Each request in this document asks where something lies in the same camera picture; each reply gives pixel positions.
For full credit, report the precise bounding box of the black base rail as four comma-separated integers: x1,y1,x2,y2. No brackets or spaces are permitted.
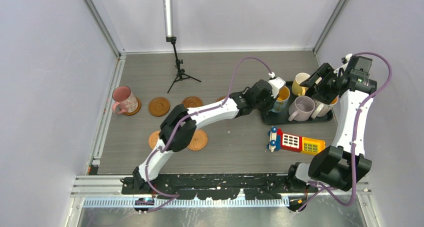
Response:
120,173,316,201

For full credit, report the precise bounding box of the white mug orange inside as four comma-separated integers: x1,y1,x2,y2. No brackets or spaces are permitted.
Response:
311,97,339,119

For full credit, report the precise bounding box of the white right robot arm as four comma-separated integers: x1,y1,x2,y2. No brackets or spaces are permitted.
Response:
285,54,377,192

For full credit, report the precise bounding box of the pink floral mug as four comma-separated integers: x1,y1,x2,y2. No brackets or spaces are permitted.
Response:
112,86,138,114

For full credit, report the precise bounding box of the silver microphone on tripod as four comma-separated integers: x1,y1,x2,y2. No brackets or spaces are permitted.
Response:
163,0,202,93

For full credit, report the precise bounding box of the blue mug yellow inside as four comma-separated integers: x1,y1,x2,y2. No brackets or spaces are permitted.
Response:
270,86,291,113

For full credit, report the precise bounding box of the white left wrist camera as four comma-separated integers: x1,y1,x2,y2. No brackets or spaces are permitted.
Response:
267,72,286,99

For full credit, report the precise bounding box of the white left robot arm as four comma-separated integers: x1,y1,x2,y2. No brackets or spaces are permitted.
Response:
132,77,286,194

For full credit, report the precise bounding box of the black plastic tray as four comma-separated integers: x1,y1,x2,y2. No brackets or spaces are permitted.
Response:
260,81,334,126

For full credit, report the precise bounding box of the smooth orange round coaster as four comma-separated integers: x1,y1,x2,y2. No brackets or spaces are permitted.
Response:
148,130,160,150

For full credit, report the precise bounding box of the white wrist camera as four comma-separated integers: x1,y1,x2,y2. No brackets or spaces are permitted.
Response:
334,53,353,77
267,72,286,99

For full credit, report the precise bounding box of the brown wooden coaster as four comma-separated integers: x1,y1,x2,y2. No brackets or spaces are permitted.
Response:
148,97,171,117
122,97,142,116
216,96,226,102

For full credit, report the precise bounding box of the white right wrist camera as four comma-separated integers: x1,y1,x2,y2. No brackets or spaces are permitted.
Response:
334,53,353,77

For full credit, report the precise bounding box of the yellow mug white inside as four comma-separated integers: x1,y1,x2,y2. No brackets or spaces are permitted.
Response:
291,72,310,96

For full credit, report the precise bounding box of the woven rattan round coaster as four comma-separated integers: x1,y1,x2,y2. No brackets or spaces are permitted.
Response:
187,129,208,151

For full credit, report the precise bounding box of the dark wooden round coaster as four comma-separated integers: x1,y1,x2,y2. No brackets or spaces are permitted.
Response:
181,96,204,108

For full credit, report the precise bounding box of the lilac mug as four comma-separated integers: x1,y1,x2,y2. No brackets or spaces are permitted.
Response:
288,95,315,122

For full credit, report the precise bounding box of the toy block train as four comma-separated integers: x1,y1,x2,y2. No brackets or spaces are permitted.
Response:
266,126,326,156

